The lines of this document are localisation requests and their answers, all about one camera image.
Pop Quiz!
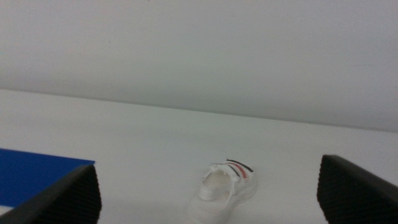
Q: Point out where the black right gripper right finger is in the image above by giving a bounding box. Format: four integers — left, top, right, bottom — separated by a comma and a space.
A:
317, 154, 398, 224

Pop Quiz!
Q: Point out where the blue rectangular mat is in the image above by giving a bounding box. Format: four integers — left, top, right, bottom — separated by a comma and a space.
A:
0, 147, 96, 208

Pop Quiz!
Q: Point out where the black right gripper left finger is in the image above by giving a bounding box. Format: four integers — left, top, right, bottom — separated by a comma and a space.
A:
0, 164, 103, 224

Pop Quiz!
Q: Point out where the white shoe with red-black stripes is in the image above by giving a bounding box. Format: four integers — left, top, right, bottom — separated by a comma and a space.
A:
185, 159, 259, 224

